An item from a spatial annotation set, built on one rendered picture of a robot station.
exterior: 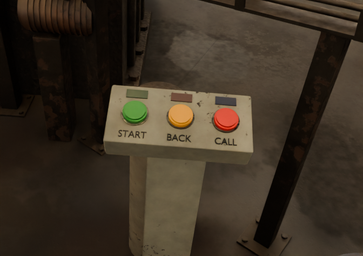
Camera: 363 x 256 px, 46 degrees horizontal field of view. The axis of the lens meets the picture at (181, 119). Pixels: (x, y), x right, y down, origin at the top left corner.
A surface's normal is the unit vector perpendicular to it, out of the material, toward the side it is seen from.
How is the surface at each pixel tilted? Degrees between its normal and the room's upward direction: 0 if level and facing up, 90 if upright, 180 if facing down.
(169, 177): 90
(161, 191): 90
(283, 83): 0
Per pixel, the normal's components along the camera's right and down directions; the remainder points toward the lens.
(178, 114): 0.07, -0.51
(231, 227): 0.08, -0.76
